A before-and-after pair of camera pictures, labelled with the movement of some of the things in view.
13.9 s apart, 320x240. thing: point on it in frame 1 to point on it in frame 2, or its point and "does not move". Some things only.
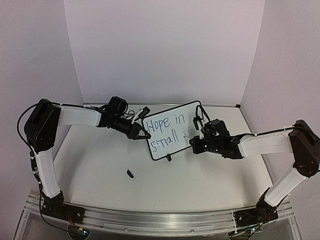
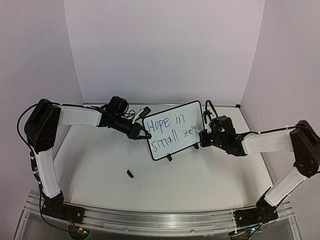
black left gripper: [134, 132] does not move
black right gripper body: [198, 145] to [205, 138]
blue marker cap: [130, 174] does not move
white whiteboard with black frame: [171, 130] does not move
